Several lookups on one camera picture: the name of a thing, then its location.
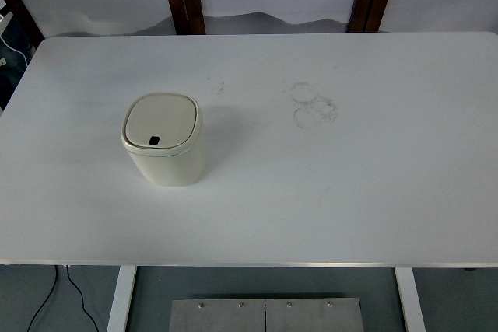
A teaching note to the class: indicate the white metal table leg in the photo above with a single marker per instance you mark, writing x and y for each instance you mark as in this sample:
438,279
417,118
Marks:
411,301
121,301

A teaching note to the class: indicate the grey metal plate with screws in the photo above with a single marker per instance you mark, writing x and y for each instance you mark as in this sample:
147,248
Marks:
218,318
315,318

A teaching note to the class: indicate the dark brown slanted wooden frame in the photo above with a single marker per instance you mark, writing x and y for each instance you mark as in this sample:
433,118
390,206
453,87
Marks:
21,5

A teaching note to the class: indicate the cream plastic lidded trash bin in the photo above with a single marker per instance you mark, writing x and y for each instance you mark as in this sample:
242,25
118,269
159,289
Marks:
167,170

